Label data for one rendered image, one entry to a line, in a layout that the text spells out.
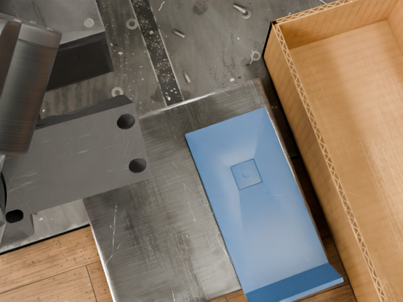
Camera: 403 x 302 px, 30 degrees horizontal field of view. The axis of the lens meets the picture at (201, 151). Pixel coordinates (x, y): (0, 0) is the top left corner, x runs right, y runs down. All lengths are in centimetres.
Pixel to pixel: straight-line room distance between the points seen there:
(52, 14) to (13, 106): 26
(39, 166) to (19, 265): 23
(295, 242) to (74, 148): 25
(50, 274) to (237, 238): 15
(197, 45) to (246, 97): 7
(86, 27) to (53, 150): 19
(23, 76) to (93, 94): 31
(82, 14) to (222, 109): 14
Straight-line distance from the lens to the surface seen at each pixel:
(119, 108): 40
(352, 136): 65
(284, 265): 59
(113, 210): 60
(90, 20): 58
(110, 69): 65
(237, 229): 59
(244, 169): 60
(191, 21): 67
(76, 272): 62
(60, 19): 58
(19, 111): 34
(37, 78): 34
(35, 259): 62
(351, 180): 64
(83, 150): 40
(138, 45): 66
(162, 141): 61
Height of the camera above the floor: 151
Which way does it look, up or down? 75 degrees down
